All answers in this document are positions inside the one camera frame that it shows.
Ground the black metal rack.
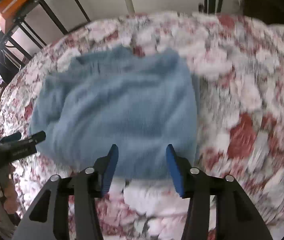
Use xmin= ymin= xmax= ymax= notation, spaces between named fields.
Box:
xmin=0 ymin=0 xmax=90 ymax=84

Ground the floral bed cover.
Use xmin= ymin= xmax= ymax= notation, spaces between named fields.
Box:
xmin=0 ymin=12 xmax=284 ymax=239

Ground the blue fleece jacket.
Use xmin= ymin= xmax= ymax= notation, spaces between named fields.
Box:
xmin=29 ymin=46 xmax=198 ymax=179

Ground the person left hand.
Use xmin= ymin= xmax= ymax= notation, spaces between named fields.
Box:
xmin=0 ymin=164 xmax=19 ymax=220

